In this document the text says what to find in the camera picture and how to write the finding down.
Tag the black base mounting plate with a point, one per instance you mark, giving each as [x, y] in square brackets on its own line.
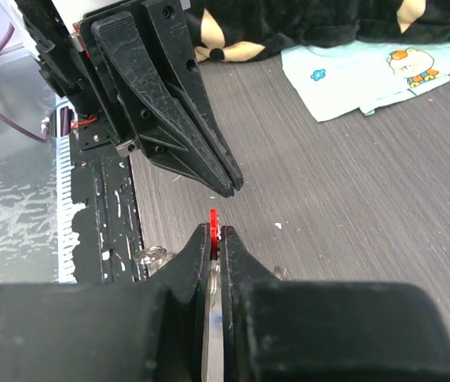
[108, 224]

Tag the red key tags bunch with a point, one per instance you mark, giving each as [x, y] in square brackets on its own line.
[214, 234]

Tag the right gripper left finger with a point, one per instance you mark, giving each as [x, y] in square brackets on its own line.
[153, 330]

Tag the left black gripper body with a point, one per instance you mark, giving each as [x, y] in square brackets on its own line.
[111, 37]

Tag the black floral plush blanket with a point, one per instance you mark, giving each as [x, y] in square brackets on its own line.
[243, 31]

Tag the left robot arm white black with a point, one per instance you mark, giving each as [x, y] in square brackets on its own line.
[62, 59]

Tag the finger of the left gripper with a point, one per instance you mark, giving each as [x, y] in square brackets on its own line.
[166, 133]
[181, 73]

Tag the large keyring with small rings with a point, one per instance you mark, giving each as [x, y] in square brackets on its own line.
[152, 259]

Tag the mint green cartoon cloth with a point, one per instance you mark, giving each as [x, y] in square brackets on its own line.
[363, 76]

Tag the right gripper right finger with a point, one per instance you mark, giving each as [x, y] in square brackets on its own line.
[276, 330]

